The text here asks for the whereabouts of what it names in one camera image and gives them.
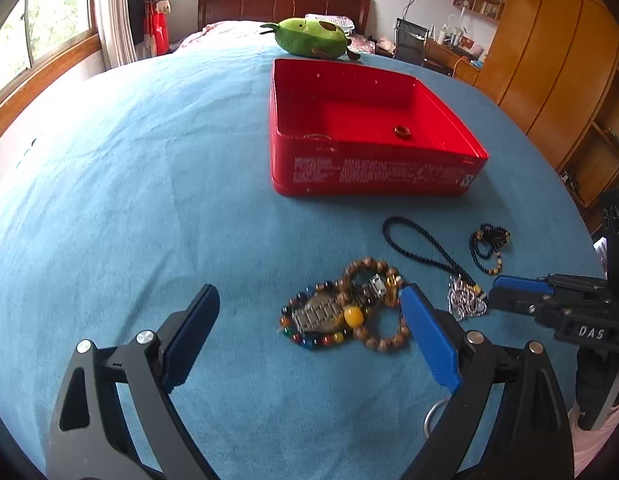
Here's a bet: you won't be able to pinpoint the black braided cord pendant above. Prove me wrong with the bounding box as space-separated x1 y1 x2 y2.
381 216 489 306

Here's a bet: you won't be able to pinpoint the black bead necklace amber accents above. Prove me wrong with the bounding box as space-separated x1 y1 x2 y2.
469 223 511 276

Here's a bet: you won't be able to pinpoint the silver ball chain necklace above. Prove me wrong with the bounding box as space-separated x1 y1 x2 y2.
446 274 490 322

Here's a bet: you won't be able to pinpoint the silver metal ring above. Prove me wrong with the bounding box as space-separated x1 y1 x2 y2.
421 398 451 441

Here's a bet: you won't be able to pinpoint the multicolour agate bead bracelet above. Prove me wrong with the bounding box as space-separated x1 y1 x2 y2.
278 278 353 351

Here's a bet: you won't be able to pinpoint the brown wooden bead bracelet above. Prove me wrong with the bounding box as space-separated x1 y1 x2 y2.
336 257 414 354

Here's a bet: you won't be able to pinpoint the wooden wardrobe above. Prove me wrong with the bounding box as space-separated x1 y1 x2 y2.
448 0 619 232

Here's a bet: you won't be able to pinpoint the wooden desk with items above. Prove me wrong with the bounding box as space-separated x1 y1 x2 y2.
423 38 480 86

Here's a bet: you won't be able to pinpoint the red rectangular tin box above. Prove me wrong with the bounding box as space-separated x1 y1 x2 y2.
269 58 489 196

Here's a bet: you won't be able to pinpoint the black chair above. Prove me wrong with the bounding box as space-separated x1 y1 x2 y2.
394 18 429 66

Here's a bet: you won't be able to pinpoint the green avocado plush toy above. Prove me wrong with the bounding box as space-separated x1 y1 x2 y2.
260 18 360 61

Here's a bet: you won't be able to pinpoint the dark wooden headboard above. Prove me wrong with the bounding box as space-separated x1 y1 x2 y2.
198 0 371 34

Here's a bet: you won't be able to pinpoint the wooden framed window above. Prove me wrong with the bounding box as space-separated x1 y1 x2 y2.
0 0 100 138

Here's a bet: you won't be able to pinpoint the red hanging bag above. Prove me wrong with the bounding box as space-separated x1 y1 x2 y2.
141 0 170 58

